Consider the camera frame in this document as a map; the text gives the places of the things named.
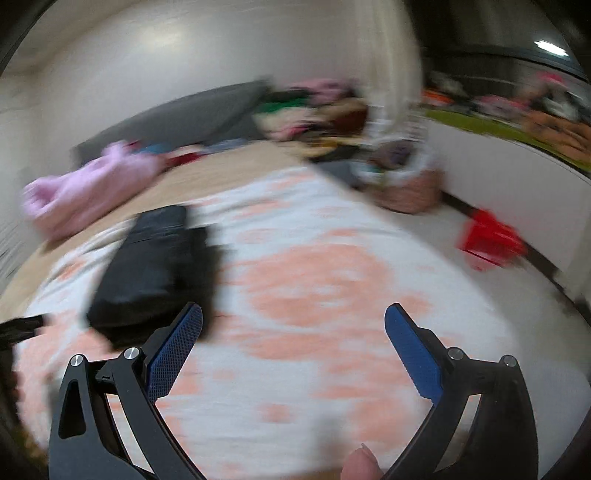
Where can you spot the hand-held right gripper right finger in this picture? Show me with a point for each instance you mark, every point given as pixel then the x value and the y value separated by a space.
pixel 413 353

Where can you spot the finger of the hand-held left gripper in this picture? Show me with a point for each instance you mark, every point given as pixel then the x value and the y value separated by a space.
pixel 18 327

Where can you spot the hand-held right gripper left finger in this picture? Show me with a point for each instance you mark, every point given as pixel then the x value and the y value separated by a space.
pixel 175 350

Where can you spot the black leather jacket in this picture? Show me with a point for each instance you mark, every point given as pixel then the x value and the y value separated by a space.
pixel 147 267

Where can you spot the laundry basket with clothes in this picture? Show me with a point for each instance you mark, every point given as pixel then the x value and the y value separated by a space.
pixel 411 189

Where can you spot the pile of folded clothes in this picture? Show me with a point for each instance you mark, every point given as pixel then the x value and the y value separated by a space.
pixel 295 115

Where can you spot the colourful clothes heap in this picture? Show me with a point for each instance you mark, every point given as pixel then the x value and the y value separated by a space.
pixel 554 124

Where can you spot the person's right hand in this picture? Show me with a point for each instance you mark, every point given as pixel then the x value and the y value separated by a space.
pixel 362 466

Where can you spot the white and orange printed blanket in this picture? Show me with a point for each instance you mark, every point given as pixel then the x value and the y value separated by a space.
pixel 323 277

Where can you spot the red plastic stool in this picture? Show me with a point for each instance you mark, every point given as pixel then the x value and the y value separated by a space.
pixel 489 240

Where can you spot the pink quilt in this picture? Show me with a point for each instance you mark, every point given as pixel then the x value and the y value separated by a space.
pixel 83 189

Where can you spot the dark red folded cloth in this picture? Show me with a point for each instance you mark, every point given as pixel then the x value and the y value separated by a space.
pixel 184 158

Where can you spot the blue patterned cloth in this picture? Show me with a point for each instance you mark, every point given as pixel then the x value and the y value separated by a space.
pixel 226 146

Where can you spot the grey padded headboard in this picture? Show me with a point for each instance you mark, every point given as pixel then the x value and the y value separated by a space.
pixel 184 120

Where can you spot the green ledge cover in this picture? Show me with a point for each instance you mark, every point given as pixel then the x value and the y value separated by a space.
pixel 485 124

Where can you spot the cream satin curtain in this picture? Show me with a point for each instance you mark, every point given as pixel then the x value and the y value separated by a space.
pixel 397 69

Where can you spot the bright ceiling light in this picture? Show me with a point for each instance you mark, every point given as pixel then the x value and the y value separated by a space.
pixel 550 47

